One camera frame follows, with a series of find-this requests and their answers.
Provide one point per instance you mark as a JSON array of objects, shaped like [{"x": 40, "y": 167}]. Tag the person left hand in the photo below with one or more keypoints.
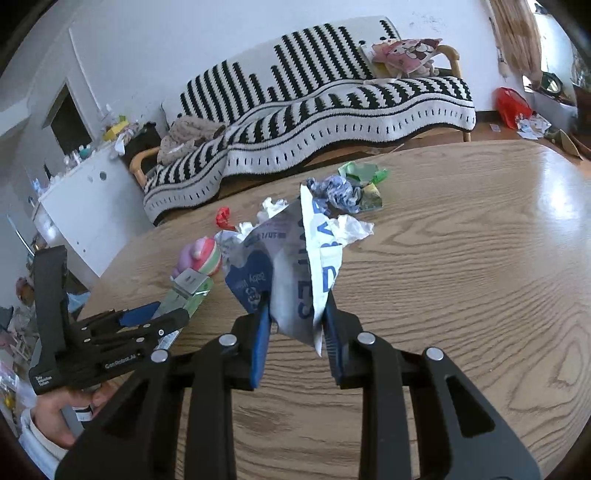
[{"x": 55, "y": 411}]

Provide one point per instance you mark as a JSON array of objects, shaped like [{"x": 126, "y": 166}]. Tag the beige clothing pile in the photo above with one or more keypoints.
[{"x": 185, "y": 135}]

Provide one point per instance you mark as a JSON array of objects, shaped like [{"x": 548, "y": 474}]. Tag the black white striped sofa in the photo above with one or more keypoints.
[{"x": 286, "y": 100}]

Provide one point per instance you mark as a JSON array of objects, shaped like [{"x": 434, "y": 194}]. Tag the red ribbon scrap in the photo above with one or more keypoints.
[{"x": 222, "y": 219}]

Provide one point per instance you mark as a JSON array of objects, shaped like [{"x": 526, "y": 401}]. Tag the red plastic bag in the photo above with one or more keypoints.
[{"x": 512, "y": 107}]

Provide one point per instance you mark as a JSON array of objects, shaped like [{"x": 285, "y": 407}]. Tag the white tissue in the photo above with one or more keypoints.
[{"x": 273, "y": 223}]

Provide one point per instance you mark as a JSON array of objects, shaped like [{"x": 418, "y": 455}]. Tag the silver foil wrapper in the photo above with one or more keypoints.
[{"x": 335, "y": 194}]

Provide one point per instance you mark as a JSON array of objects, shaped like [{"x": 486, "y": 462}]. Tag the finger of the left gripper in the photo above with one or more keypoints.
[
  {"x": 138, "y": 334},
  {"x": 138, "y": 316}
]

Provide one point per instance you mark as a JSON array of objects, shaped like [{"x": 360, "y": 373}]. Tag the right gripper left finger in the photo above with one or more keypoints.
[{"x": 135, "y": 434}]

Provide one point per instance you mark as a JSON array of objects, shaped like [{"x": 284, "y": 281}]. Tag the purple plush toy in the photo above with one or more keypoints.
[{"x": 203, "y": 256}]

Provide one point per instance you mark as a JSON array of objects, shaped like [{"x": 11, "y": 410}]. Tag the green white cigarette box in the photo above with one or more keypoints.
[{"x": 189, "y": 289}]

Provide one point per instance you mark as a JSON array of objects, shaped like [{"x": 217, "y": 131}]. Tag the white cabinet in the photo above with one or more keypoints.
[{"x": 93, "y": 210}]

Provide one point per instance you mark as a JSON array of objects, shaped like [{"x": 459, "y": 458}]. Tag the green crumpled wrappers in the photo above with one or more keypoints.
[{"x": 365, "y": 177}]

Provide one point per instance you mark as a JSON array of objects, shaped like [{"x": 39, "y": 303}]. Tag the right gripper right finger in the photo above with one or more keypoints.
[{"x": 422, "y": 416}]

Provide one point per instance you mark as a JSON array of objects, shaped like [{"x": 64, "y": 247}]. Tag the pink cartoon cushion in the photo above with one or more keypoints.
[{"x": 407, "y": 58}]

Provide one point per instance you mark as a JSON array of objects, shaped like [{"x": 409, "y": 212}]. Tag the checked curtain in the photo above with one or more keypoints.
[{"x": 519, "y": 37}]

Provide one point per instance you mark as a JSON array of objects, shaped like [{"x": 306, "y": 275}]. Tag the blue white wipes bag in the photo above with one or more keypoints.
[{"x": 298, "y": 274}]

